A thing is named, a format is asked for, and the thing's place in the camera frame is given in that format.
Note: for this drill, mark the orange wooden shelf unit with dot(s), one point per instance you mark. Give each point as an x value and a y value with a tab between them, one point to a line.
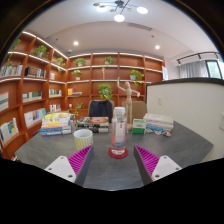
36	90

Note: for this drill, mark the grey curtain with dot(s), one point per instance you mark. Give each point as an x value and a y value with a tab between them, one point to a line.
193	69

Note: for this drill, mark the white partition with dark top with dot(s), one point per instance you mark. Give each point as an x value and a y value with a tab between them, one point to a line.
190	110

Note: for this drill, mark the yellow striped white cup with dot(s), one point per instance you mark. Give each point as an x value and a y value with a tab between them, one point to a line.
83	140

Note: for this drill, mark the white book stack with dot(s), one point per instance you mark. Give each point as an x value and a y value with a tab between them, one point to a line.
159	120

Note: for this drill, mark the tan wooden chair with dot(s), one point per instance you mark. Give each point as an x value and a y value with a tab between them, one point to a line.
140	109

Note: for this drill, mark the black ceiling track light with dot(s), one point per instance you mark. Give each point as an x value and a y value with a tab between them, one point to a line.
198	56

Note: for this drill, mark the ceiling air vent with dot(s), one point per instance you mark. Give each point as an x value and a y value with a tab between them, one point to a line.
140	26

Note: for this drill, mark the dark blue chair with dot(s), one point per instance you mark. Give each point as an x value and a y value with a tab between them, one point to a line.
100	110

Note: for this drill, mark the white wall socket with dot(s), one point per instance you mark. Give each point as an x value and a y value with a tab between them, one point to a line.
222	121

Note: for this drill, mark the window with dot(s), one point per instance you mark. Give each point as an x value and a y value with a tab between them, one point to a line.
215	70

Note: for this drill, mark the branched globe ceiling lamp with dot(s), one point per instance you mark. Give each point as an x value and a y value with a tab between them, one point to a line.
119	17

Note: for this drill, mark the white wall switch plate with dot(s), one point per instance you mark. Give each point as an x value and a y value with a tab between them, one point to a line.
160	100

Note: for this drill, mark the recessed round ceiling light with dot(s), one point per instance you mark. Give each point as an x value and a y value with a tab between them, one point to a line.
157	47
76	43

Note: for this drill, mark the clear plastic water bottle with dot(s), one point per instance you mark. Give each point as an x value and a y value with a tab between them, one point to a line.
119	131

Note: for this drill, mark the colourful book stack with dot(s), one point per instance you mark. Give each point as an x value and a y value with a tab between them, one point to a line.
56	125

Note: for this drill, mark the wooden artist mannequin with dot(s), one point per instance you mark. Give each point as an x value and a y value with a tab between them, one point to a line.
128	103

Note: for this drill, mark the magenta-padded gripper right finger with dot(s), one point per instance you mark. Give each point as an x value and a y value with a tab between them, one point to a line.
163	166

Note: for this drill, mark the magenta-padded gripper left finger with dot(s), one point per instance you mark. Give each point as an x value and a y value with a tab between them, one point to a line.
61	166

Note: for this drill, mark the flat round red coaster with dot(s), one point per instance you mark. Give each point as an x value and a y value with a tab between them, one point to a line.
111	155

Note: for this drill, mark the dark book stack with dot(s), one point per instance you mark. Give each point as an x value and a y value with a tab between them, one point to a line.
95	124

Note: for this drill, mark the small printed badge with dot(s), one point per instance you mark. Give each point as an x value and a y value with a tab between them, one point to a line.
166	134
157	132
149	130

